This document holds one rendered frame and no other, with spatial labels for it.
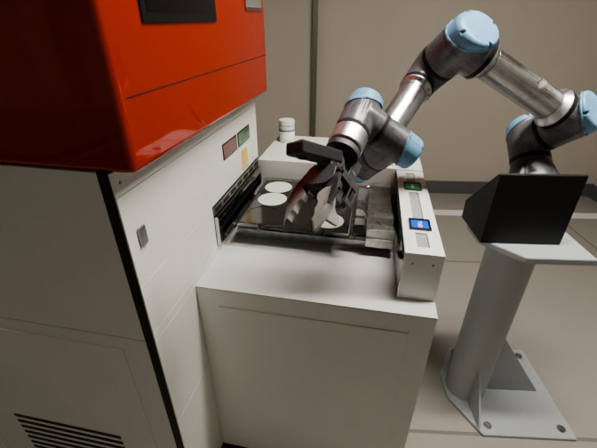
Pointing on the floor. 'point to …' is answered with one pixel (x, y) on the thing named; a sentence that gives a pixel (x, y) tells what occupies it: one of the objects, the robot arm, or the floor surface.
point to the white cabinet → (312, 372)
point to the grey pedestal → (467, 342)
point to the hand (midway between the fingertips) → (298, 224)
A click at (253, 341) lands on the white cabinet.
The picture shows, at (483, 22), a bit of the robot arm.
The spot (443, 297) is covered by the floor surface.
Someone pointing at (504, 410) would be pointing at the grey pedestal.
